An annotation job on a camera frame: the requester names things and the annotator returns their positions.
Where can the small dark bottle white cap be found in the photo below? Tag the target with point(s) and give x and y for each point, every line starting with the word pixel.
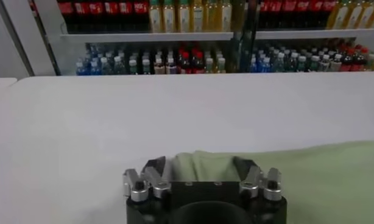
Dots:
pixel 146 68
pixel 133 68
pixel 337 63
pixel 325 64

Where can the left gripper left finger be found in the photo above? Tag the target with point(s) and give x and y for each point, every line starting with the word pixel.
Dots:
pixel 150 182

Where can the green tinted water bottle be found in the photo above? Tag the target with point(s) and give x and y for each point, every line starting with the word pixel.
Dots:
pixel 118 67
pixel 293 63
pixel 280 64
pixel 104 67

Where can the glass drinks display cabinet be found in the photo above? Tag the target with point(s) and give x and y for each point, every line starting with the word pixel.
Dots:
pixel 250 45
pixel 238 51

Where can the small blue drink bottle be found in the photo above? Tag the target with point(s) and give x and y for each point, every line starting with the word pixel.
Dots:
pixel 80 69
pixel 94 68
pixel 254 66
pixel 266 65

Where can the white shelf board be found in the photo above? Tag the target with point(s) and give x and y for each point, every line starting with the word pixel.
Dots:
pixel 144 37
pixel 312 33

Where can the small cola bottle red cap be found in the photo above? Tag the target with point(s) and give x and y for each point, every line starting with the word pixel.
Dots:
pixel 199 65
pixel 359 61
pixel 347 62
pixel 185 65

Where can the small pale yellow drink bottle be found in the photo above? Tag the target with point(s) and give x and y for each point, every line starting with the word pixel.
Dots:
pixel 221 66
pixel 371 62
pixel 209 67

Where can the small dark bottle tan label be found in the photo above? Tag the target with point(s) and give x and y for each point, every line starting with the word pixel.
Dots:
pixel 159 67
pixel 171 67

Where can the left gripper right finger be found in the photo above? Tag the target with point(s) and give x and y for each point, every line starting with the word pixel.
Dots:
pixel 254 182

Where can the light green polo shirt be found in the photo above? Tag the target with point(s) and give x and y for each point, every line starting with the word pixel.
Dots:
pixel 327 182

